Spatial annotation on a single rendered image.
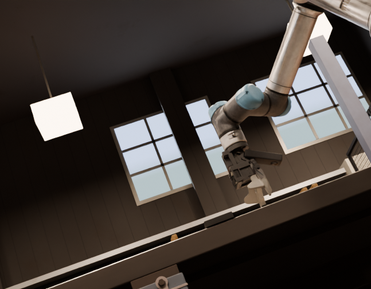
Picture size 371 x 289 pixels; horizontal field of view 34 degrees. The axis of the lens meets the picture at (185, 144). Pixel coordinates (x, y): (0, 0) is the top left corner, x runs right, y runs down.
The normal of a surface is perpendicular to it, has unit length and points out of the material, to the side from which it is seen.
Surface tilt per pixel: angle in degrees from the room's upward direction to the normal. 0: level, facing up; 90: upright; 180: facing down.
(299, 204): 90
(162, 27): 180
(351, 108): 90
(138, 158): 90
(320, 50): 90
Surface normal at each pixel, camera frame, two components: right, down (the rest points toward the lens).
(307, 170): 0.00, -0.42
